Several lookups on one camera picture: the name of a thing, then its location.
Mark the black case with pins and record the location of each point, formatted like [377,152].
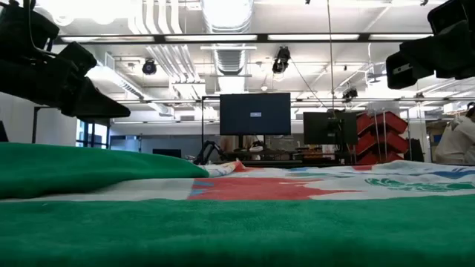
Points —
[413,150]

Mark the dinosaur print towel green back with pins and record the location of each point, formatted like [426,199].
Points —
[237,230]

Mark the dark background desk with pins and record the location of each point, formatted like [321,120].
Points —
[282,157]

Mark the window with dark mullions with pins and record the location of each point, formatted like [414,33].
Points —
[92,133]

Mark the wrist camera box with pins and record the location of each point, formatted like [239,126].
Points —
[76,57]
[406,72]

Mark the small white desk object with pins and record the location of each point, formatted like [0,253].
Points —
[256,148]

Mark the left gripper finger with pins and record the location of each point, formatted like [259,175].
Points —
[96,105]

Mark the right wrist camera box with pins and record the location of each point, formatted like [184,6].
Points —
[406,72]

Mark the black overhead light bar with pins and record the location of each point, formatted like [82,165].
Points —
[261,37]

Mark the small black monitor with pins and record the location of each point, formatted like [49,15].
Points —
[319,128]

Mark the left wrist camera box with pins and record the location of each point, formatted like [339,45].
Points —
[76,57]

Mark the large dark monitor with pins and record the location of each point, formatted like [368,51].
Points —
[256,115]

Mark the blue storage bin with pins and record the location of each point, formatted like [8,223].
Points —
[437,139]

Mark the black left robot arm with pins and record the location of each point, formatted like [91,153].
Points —
[22,29]

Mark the black ceiling-mounted camera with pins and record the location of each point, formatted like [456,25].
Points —
[149,67]
[281,59]
[349,92]

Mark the person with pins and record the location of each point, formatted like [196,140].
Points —
[456,144]

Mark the silver ceiling air duct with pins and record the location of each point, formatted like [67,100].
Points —
[230,59]

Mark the black background robot arm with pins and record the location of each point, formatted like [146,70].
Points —
[208,150]

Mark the small dark screen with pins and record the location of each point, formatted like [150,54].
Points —
[167,153]

